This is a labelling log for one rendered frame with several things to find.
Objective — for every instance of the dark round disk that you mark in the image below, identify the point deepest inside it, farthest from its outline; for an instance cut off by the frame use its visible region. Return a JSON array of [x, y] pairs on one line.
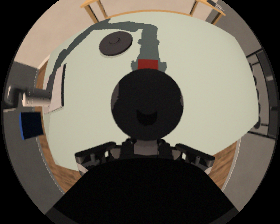
[[119, 43]]

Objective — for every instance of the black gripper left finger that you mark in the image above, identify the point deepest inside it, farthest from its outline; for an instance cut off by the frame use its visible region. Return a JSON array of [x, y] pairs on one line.
[[91, 157]]

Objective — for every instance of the red and black electric kettle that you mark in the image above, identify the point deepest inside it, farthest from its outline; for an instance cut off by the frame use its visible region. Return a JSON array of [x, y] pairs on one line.
[[147, 105]]

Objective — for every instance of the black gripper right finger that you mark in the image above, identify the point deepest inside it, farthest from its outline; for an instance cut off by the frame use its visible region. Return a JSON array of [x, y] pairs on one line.
[[193, 156]]

